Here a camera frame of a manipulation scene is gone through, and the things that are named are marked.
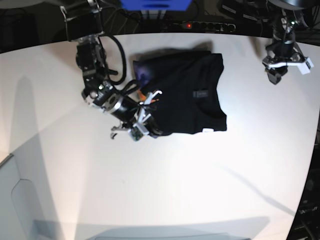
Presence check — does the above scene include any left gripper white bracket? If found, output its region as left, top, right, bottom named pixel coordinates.
left=262, top=41, right=307, bottom=72

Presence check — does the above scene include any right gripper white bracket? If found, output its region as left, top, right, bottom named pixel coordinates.
left=109, top=89, right=164, bottom=140

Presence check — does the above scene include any black T-shirt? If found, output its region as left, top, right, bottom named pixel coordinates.
left=132, top=50, right=227, bottom=136

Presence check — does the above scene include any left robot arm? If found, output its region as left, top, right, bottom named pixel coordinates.
left=262, top=0, right=311, bottom=84

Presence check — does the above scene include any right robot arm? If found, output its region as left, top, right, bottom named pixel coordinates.
left=60, top=0, right=162, bottom=141

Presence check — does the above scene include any white garment label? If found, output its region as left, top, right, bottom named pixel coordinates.
left=202, top=128, right=215, bottom=133

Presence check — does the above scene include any black neck label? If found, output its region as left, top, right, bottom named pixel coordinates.
left=193, top=89, right=209, bottom=99

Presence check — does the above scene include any white power strip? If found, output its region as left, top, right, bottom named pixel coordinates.
left=173, top=21, right=237, bottom=33

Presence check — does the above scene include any blue box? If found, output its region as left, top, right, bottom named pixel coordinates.
left=120, top=0, right=192, bottom=11

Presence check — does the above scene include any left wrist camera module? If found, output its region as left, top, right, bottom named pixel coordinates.
left=298, top=57, right=314, bottom=75

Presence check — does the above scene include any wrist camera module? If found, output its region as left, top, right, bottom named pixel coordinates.
left=128, top=125, right=149, bottom=142
left=298, top=57, right=314, bottom=75

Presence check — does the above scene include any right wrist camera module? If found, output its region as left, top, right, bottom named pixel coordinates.
left=128, top=125, right=149, bottom=142

